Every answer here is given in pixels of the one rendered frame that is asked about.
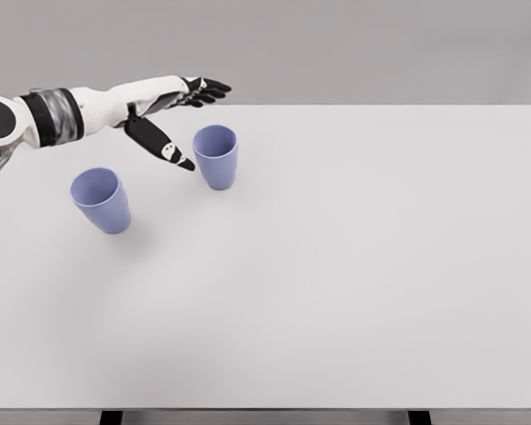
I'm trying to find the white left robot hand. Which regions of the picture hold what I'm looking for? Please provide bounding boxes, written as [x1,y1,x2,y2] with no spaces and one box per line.
[107,75,233,173]

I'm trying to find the lavender plastic cup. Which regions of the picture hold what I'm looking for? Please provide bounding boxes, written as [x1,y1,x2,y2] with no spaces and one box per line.
[69,166,132,236]
[191,124,239,191]

